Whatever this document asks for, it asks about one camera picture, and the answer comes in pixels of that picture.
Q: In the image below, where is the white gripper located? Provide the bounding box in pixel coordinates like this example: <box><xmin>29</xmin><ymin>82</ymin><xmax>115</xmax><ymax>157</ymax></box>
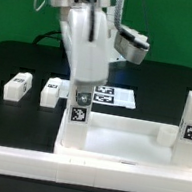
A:
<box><xmin>60</xmin><ymin>7</ymin><xmax>110</xmax><ymax>107</ymax></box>

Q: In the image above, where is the white desk tabletop tray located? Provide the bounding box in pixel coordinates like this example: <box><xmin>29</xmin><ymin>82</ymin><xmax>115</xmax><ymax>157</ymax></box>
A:
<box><xmin>54</xmin><ymin>112</ymin><xmax>192</xmax><ymax>173</ymax></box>

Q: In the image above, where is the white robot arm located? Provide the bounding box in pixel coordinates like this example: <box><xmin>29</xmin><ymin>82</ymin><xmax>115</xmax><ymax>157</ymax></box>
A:
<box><xmin>49</xmin><ymin>0</ymin><xmax>150</xmax><ymax>107</ymax></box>

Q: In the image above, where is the fiducial marker sheet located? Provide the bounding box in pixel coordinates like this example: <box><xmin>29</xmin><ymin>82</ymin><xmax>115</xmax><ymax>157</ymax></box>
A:
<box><xmin>58</xmin><ymin>78</ymin><xmax>139</xmax><ymax>111</ymax></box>

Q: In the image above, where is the black cable at base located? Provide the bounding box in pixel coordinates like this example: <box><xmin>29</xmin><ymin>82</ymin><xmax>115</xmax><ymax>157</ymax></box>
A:
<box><xmin>32</xmin><ymin>27</ymin><xmax>63</xmax><ymax>49</ymax></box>

